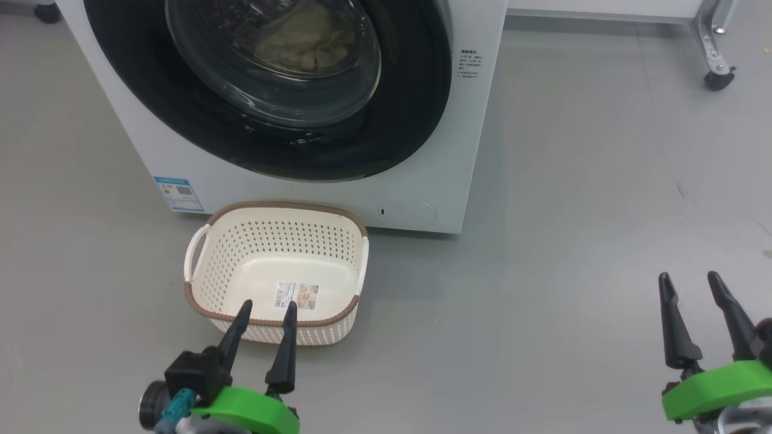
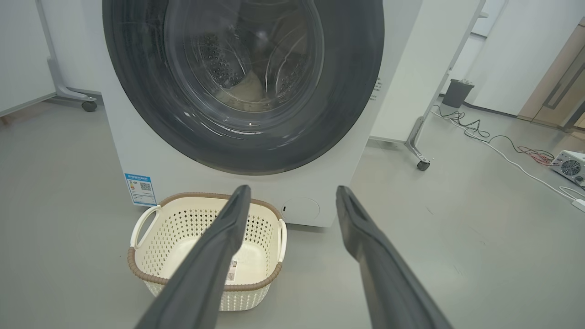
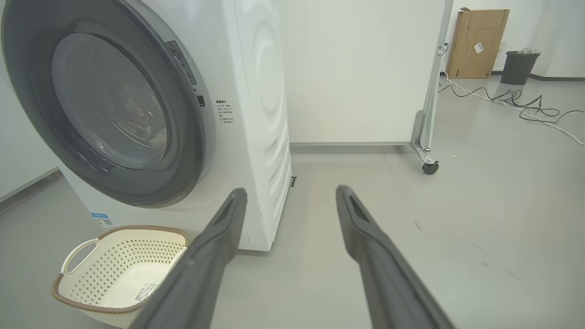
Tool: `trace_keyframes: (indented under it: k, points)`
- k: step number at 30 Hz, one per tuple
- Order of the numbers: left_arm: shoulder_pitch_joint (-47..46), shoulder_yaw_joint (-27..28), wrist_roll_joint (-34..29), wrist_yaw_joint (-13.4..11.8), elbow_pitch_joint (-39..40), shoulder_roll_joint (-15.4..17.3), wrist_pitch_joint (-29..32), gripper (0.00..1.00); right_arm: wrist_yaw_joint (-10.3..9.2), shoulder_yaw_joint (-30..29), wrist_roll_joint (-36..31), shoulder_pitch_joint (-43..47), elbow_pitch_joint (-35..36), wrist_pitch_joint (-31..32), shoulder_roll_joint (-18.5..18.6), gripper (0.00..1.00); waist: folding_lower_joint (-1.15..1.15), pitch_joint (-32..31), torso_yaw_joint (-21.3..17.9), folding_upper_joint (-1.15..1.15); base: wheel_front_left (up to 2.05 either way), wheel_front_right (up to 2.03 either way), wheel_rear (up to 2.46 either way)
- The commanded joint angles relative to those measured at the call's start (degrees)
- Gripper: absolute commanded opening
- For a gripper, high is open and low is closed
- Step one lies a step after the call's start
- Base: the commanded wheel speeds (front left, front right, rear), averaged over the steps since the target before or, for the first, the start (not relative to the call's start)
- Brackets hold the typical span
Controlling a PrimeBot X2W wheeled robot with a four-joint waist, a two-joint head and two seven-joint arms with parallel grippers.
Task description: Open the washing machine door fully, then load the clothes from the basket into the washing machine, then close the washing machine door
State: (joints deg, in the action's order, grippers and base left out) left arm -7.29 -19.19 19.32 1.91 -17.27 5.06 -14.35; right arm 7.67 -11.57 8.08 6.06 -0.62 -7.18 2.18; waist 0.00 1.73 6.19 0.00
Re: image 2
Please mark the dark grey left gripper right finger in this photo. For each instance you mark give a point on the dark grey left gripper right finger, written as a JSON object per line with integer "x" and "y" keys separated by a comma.
{"x": 388, "y": 283}

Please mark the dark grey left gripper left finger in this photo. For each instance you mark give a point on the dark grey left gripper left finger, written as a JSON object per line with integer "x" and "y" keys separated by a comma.
{"x": 201, "y": 274}

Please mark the dark round washing machine door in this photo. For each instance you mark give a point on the dark round washing machine door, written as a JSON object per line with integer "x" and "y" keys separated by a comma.
{"x": 137, "y": 91}

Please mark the cream perforated laundry basket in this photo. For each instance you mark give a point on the cream perforated laundry basket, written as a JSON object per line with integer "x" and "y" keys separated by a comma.
{"x": 260, "y": 256}

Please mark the white washing machine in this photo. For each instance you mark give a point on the white washing machine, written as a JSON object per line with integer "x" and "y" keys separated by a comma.
{"x": 151, "y": 151}

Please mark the brown wooden door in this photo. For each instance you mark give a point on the brown wooden door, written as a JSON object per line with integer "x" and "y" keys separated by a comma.
{"x": 548, "y": 82}

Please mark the blue energy label sticker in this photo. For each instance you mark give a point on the blue energy label sticker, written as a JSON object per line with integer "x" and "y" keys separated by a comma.
{"x": 140, "y": 189}

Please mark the dark grey trash bin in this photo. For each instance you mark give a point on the dark grey trash bin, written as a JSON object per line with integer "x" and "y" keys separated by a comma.
{"x": 458, "y": 93}

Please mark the white power adapter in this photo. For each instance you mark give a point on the white power adapter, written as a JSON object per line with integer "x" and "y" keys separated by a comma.
{"x": 579, "y": 205}

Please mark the white power supply box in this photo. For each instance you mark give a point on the white power supply box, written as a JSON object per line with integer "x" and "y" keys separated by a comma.
{"x": 571, "y": 167}

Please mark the white partition on casters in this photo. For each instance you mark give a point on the white partition on casters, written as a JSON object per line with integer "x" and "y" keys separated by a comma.
{"x": 23, "y": 55}
{"x": 425, "y": 68}

